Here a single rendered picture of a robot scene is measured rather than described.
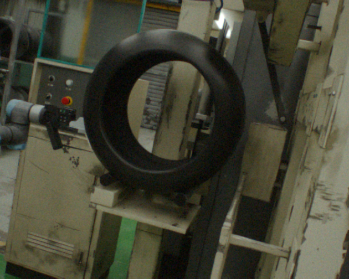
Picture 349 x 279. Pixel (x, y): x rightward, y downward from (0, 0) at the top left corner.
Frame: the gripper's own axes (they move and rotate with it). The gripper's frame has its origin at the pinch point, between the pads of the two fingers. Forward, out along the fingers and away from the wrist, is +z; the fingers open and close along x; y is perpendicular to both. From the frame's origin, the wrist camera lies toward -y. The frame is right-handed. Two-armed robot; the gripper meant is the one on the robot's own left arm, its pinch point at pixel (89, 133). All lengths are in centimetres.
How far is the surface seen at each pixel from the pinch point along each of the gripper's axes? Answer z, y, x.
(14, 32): -229, 41, 287
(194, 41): 34, 40, -9
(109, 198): 16.1, -19.7, -9.3
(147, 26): -275, 145, 915
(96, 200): 11.3, -21.7, -9.3
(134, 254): 21, -54, 28
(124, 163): 19.9, -5.0, -12.4
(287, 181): 77, -3, 22
